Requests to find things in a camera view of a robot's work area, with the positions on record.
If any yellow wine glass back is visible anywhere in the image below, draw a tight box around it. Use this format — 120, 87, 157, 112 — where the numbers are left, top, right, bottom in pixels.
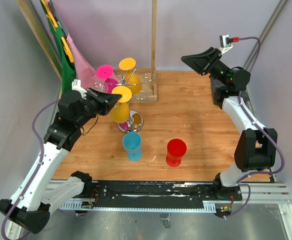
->
119, 57, 142, 95

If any dark grey folded cloth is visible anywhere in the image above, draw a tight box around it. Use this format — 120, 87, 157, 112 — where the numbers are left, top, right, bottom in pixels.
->
209, 75, 224, 105

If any pink shirt on hanger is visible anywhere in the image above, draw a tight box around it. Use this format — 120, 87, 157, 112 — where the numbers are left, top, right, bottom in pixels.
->
67, 35, 96, 89

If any chrome wine glass rack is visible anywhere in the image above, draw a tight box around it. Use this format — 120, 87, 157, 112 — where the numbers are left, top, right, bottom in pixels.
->
114, 66, 157, 133

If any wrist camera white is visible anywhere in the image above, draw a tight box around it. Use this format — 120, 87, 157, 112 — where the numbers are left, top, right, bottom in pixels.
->
72, 79, 87, 99
219, 34, 233, 55

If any red plastic wine glass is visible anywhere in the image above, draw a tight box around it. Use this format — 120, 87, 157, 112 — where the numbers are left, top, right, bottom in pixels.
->
166, 138, 187, 167

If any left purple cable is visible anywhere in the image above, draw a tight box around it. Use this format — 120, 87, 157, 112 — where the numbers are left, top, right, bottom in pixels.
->
1, 98, 91, 240

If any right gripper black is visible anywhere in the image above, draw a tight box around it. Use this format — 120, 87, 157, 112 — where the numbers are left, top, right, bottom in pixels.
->
181, 47, 231, 87

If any purple cable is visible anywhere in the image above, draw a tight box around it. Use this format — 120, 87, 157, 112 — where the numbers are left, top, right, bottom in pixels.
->
1, 98, 91, 240
232, 36, 285, 221

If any yellow clothes hanger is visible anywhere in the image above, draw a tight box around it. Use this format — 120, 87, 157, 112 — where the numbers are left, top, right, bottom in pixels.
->
41, 0, 74, 63

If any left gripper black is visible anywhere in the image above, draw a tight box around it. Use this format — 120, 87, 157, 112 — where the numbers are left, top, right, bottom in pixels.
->
76, 87, 122, 128

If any wooden clothes stand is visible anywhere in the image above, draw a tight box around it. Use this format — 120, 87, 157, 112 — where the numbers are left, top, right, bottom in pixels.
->
16, 0, 158, 104

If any pink plastic wine glass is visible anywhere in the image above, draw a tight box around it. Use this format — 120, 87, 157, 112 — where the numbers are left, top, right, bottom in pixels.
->
96, 64, 115, 80

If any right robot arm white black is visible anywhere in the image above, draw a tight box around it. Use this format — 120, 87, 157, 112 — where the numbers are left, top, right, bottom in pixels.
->
181, 47, 277, 200

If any yellow wine glass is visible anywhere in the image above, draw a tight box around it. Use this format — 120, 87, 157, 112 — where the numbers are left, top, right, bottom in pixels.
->
110, 86, 132, 124
119, 57, 142, 95

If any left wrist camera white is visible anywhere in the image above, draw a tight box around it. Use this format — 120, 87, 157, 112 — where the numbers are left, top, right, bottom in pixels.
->
72, 79, 87, 99

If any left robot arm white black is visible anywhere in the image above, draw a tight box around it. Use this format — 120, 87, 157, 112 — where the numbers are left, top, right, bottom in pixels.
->
0, 88, 122, 234

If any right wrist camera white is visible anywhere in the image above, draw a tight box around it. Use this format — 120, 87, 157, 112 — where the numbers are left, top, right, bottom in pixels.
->
219, 34, 233, 55

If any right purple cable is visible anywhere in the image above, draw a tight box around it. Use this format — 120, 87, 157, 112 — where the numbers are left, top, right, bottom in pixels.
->
232, 36, 285, 221

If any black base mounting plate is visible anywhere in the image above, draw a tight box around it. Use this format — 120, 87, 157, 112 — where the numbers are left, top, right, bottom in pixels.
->
63, 179, 243, 210

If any clear wine glass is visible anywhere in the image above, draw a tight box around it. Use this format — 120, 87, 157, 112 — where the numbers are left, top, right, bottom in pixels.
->
91, 81, 108, 93

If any blue plastic wine glass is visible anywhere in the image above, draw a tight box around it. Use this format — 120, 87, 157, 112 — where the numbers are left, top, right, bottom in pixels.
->
122, 132, 142, 162

